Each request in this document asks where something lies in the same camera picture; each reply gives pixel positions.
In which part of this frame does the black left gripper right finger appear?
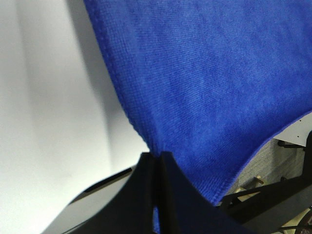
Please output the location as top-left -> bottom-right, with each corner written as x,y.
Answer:
156,151 -> 250,234

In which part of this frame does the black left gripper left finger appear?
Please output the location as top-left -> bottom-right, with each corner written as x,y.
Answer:
44,153 -> 154,234

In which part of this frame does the blue microfiber towel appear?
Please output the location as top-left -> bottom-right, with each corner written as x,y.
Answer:
85,0 -> 312,226

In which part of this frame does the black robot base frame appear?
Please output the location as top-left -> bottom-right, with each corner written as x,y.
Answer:
219,134 -> 312,234

